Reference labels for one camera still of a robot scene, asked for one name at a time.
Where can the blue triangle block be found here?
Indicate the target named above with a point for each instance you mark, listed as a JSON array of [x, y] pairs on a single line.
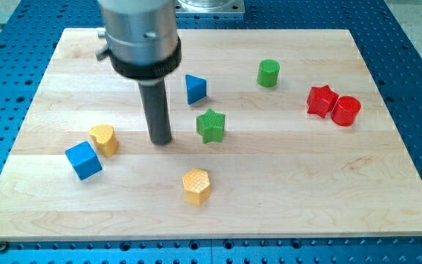
[[196, 88]]

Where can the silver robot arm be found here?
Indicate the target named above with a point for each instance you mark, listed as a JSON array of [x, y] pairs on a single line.
[[142, 44]]

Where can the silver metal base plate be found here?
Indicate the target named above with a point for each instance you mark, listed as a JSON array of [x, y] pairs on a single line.
[[210, 7]]

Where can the red star block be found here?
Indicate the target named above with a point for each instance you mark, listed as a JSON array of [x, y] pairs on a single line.
[[321, 100]]

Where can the green cylinder block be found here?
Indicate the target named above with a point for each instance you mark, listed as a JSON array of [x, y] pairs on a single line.
[[268, 73]]

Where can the yellow heart block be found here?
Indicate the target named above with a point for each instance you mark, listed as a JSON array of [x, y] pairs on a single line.
[[105, 140]]

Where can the blue cube block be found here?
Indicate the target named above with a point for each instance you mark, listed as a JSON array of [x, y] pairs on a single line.
[[84, 160]]

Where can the red cylinder block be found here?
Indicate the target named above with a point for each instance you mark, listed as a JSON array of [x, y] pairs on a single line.
[[346, 110]]

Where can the yellow hexagon block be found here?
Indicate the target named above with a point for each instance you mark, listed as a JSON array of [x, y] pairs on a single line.
[[197, 186]]

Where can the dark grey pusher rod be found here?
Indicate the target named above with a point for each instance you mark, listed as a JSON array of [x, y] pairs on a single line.
[[155, 105]]

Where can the wooden board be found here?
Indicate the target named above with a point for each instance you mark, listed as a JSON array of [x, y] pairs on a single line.
[[278, 172]]

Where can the green star block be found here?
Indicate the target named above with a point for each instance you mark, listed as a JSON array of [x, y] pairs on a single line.
[[210, 126]]

